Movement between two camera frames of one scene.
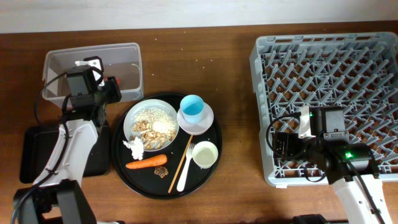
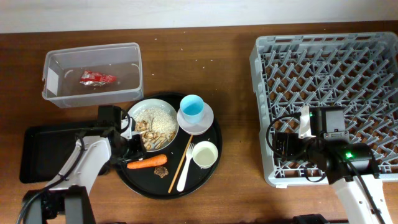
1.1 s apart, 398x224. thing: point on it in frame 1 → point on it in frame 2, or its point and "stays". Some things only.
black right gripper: (290, 139) stays
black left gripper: (114, 93) → (138, 152)
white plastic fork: (189, 155) stays
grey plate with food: (154, 121) stays
